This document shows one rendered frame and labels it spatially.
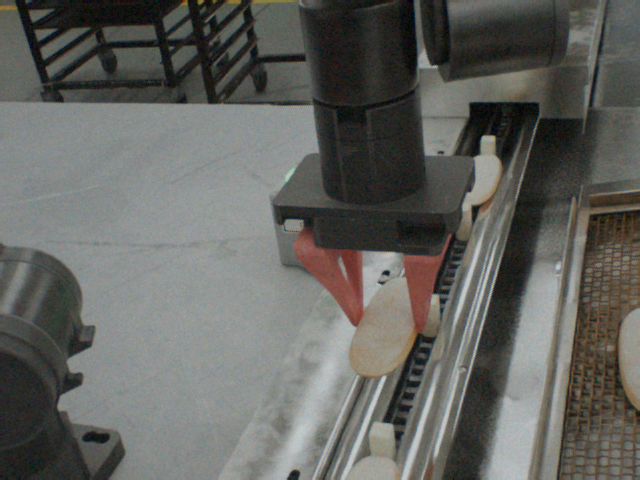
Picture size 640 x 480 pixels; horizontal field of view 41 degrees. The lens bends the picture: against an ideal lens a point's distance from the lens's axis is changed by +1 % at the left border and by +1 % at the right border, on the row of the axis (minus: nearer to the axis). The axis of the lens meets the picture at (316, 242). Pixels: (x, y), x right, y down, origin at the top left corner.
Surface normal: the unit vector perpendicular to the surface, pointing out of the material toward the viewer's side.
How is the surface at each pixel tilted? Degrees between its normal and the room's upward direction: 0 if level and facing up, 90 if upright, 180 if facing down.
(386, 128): 90
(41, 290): 49
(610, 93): 0
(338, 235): 90
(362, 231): 90
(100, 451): 0
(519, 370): 0
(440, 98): 90
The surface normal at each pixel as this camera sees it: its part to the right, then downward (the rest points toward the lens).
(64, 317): 0.96, -0.28
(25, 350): 0.68, -0.65
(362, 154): -0.18, 0.53
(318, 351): -0.12, -0.85
